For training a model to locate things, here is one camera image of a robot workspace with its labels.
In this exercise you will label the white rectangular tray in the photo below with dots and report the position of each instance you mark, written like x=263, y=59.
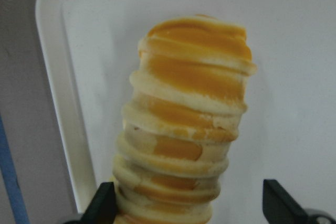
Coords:
x=287, y=133

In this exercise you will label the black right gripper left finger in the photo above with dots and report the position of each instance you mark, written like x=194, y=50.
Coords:
x=102, y=208

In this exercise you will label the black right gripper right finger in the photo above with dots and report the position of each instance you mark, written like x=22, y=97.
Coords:
x=279, y=206

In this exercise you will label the orange striped bread roll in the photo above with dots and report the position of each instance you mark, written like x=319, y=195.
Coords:
x=187, y=103

